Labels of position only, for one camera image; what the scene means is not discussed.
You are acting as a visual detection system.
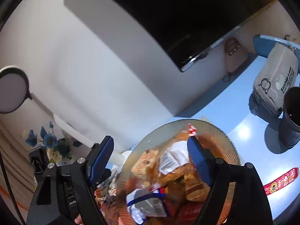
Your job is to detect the red striped biscuit bag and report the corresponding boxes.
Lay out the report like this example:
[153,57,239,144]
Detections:
[159,123,197,175]

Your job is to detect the blue white snack bag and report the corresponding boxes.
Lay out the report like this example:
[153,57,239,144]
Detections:
[126,187,176,224]

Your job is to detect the small toast cube pack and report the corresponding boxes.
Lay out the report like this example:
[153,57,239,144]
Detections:
[131,149,159,180]

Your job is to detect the operator hand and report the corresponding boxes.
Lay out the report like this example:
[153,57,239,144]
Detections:
[74,215,83,225]

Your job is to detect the blue white artificial flowers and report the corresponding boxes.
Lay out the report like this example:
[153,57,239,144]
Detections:
[21,121,82,165]

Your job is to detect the red ointment tube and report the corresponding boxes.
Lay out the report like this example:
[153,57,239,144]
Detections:
[263,167,299,196]

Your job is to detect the white desk lamp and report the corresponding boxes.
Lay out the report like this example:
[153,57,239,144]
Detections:
[0,65,126,167]

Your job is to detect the amber ribbed glass bowl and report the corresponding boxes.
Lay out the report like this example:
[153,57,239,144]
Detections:
[117,119,241,224]

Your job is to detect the dark tumbler cup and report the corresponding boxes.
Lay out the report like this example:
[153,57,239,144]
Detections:
[279,87,300,148]

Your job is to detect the grey pencil pouch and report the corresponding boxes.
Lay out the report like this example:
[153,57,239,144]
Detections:
[249,43,299,120]

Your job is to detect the pink retro telephone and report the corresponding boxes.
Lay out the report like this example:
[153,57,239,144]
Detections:
[224,37,248,75]

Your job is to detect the black monitor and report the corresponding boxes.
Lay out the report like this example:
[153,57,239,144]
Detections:
[113,0,273,72]

